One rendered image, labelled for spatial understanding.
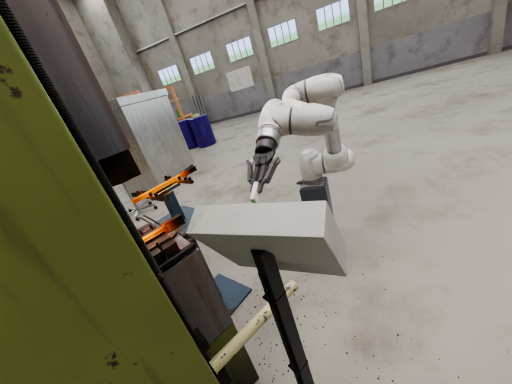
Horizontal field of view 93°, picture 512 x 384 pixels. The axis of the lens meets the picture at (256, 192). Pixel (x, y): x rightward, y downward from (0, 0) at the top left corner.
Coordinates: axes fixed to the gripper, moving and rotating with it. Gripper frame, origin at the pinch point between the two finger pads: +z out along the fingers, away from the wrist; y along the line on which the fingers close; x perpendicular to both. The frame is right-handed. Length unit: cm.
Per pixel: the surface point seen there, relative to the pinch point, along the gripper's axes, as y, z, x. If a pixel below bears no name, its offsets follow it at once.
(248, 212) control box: -9.6, 15.9, 16.6
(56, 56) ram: 33, -11, 53
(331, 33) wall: 114, -995, -455
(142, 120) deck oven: 345, -245, -118
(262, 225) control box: -13.9, 18.9, 16.6
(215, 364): 17, 51, -27
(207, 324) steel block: 34, 41, -40
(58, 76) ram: 34, -7, 50
